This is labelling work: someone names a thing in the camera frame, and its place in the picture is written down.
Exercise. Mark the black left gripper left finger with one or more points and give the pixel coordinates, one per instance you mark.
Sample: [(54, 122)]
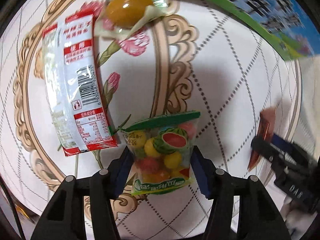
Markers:
[(63, 217)]

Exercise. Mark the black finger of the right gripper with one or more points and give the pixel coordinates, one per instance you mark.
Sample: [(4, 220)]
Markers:
[(268, 150)]

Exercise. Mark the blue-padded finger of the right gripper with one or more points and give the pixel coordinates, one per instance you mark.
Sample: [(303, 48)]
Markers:
[(291, 148)]

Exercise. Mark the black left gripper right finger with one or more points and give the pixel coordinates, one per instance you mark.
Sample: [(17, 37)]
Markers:
[(242, 207)]

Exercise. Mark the brown snack packet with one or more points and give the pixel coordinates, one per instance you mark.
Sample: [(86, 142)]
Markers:
[(265, 131)]

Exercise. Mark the green watermelon gum candy bag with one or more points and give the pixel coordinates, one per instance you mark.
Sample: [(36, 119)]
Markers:
[(161, 147)]

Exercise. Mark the red white long snack packet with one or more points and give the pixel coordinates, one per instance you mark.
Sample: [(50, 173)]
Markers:
[(72, 86)]

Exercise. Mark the blue green cardboard box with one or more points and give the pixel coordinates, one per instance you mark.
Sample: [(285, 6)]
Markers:
[(283, 24)]

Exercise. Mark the vacuum packed braised egg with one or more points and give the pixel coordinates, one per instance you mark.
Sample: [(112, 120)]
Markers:
[(120, 19)]

